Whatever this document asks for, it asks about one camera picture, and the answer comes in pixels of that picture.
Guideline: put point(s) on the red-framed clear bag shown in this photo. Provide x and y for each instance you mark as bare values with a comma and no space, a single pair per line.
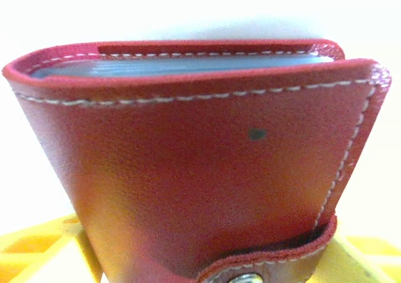
188,170

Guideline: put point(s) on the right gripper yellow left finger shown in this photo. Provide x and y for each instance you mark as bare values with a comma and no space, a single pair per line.
31,258

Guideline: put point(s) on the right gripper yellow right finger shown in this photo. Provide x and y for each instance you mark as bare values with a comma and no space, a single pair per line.
366,264

